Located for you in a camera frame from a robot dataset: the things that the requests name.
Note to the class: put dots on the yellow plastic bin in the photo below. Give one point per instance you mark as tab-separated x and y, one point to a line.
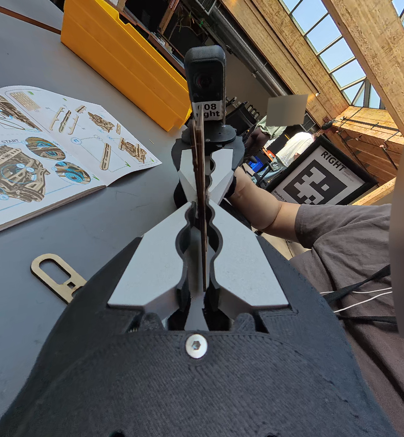
127	61

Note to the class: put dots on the black framed tag sign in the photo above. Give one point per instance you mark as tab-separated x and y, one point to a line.
324	184

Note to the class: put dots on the grey ventilation duct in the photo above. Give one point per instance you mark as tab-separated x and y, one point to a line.
249	44

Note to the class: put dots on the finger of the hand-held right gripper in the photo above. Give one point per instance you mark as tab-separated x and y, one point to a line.
224	170
186	170

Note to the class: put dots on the slotted flat wooden part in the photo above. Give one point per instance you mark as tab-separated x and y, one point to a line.
60	290

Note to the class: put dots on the person's right forearm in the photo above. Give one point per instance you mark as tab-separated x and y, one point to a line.
266	211

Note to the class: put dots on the thin laser-cut plywood sheet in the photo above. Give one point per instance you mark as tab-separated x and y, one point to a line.
199	177

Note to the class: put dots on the light wooden board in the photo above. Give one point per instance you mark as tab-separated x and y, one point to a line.
375	193

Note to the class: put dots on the wooden loft platform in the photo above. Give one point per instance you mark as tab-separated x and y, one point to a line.
365	136

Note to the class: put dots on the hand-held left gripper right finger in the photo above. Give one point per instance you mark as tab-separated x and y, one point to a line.
249	273

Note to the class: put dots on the wooden ceiling beam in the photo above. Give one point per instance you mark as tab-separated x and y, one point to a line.
372	51

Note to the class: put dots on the skylight window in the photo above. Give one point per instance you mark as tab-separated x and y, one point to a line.
331	44

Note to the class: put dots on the black shelving unit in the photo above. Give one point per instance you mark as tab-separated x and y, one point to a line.
239	116

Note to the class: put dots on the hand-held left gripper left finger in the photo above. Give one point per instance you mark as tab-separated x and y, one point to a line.
147	273

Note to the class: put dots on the assembly instruction booklet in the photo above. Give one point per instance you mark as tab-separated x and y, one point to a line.
69	164

